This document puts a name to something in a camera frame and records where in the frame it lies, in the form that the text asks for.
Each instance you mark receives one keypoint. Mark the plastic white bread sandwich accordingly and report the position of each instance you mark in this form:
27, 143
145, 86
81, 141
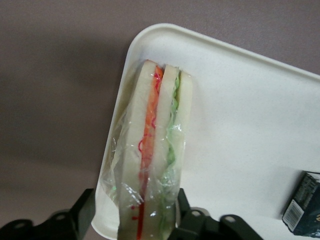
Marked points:
162, 125

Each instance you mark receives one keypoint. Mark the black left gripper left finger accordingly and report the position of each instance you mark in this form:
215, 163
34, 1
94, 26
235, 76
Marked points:
75, 222

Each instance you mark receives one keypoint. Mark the dark printed carton box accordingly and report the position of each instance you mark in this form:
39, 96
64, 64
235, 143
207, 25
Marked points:
303, 207

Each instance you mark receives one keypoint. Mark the white plastic tray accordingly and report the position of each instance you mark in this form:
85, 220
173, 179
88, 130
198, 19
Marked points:
237, 125

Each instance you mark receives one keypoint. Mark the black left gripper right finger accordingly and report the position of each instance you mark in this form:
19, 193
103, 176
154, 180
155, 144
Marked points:
200, 227

